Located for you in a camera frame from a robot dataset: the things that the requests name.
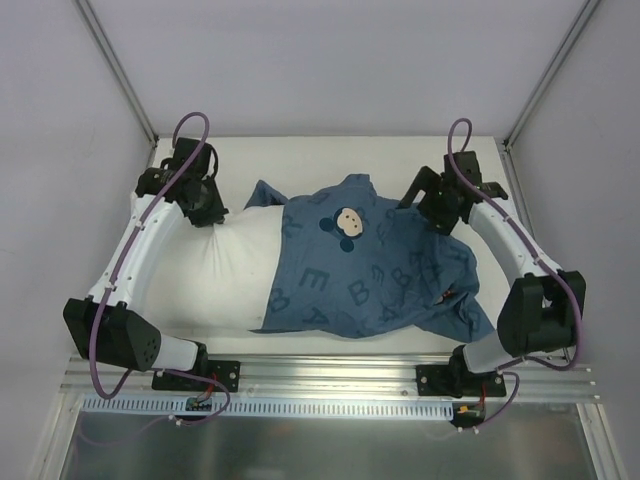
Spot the white pillow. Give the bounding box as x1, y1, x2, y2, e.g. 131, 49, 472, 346
144, 206, 284, 331

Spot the blue patterned pillowcase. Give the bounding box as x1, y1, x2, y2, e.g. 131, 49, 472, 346
247, 174, 494, 343

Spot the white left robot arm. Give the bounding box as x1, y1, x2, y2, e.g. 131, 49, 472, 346
63, 168, 228, 390

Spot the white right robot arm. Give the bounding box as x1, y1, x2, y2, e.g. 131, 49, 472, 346
399, 166, 586, 398

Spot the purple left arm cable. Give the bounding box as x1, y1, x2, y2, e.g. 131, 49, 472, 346
89, 112, 232, 426

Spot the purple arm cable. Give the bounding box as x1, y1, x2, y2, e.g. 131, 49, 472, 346
89, 112, 232, 426
447, 117, 584, 436

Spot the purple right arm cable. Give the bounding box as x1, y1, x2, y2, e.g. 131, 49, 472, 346
447, 117, 584, 436

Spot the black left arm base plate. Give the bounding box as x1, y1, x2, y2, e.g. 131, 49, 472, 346
151, 359, 242, 393

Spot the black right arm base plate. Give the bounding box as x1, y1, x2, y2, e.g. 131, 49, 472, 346
415, 364, 507, 399

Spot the aluminium mounting rail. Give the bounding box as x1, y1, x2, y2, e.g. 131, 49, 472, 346
59, 352, 599, 404

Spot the white slotted cable duct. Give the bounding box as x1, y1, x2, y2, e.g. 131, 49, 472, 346
82, 395, 454, 421

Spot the left aluminium frame post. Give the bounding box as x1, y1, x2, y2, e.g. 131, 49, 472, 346
72, 0, 159, 147

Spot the aluminium frame post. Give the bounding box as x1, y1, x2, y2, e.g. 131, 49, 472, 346
502, 0, 602, 152
72, 0, 159, 147

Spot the right aluminium frame post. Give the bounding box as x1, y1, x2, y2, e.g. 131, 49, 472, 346
502, 0, 602, 152

